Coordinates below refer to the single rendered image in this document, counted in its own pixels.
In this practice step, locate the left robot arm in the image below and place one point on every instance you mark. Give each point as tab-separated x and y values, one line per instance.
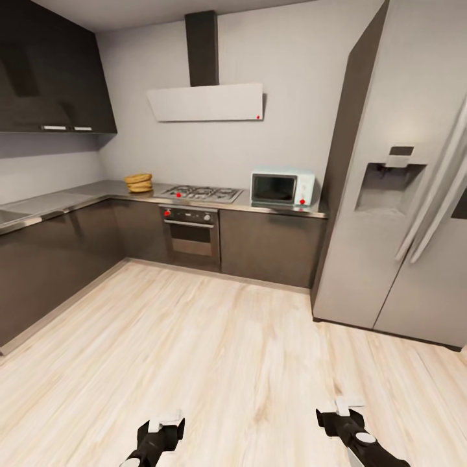
157	437

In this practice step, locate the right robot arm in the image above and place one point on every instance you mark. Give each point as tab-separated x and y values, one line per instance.
363	449

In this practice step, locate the microwave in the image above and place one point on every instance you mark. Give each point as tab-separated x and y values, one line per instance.
282	185

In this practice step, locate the range hood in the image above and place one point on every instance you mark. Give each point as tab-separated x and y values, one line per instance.
205	98

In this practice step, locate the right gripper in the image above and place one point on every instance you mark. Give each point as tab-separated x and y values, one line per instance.
334	424

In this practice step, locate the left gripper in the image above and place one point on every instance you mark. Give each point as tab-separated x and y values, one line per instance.
166	439

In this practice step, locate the popcorn bag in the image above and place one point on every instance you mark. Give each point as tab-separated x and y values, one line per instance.
139	183

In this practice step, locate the drop in sink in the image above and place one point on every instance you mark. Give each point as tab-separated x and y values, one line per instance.
34	206

